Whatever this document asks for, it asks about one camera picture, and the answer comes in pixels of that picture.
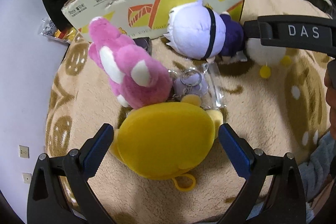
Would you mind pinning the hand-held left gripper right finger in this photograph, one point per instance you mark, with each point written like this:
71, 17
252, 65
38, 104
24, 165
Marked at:
233, 150

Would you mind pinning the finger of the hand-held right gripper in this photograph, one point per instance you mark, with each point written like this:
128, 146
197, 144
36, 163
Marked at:
250, 29

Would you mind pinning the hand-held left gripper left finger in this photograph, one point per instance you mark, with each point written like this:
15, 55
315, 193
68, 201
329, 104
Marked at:
98, 150

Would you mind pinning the white plush with yellow feet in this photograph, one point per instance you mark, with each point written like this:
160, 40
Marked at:
258, 52

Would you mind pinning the white-haired plush doll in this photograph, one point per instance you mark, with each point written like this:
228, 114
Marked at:
191, 27

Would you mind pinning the clear plastic pouch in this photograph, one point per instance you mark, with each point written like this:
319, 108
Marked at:
216, 90

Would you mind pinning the yellow plush toy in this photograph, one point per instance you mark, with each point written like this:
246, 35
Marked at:
162, 140

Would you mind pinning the pink plush toy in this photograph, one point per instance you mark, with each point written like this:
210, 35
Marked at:
126, 64

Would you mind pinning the small black box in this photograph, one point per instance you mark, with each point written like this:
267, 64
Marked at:
143, 44

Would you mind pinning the person's right hand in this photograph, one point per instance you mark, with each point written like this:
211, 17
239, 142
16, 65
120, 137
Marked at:
330, 87

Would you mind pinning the beige printed blanket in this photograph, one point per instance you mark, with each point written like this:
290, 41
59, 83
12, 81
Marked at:
262, 113

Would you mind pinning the person's left leg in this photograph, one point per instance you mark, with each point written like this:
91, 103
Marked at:
317, 166

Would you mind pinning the gold red snack packets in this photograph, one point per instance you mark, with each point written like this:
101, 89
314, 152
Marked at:
64, 35

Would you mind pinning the white printed plastic bag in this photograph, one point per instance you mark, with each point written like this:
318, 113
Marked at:
48, 27

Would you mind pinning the black hanging garment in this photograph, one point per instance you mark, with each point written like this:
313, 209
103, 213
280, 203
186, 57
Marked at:
50, 1

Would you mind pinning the white wall socket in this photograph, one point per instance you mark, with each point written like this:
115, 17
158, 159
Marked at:
23, 151
26, 178

